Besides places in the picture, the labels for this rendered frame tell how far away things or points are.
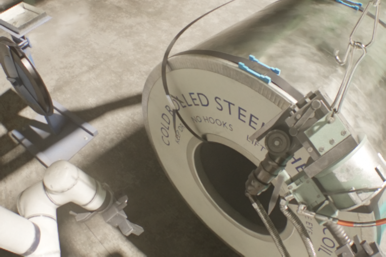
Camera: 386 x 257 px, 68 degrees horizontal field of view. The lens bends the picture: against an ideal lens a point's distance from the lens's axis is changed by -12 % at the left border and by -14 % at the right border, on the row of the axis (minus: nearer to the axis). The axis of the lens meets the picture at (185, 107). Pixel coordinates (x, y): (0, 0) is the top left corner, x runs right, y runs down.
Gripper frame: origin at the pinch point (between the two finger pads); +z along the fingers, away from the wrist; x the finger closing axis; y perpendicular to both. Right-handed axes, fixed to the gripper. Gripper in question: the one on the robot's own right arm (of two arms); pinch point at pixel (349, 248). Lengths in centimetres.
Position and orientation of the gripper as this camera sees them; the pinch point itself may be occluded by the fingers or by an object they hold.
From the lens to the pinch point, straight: 82.3
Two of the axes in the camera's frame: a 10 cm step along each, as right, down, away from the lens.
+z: 3.5, -0.3, 9.4
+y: -5.9, -7.9, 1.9
